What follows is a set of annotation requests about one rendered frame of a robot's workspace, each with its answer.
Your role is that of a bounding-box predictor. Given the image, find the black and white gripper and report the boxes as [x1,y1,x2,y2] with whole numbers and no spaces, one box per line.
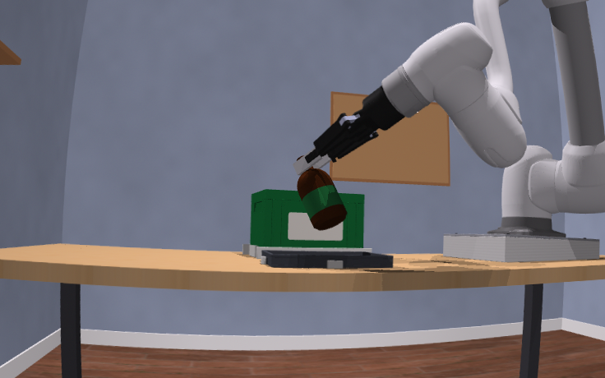
[293,86,405,176]

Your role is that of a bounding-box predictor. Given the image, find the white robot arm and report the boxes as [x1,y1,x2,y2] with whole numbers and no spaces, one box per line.
[381,0,605,237]

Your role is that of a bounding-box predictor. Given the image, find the green divided crate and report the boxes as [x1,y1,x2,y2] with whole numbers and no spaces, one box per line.
[250,189,364,248]

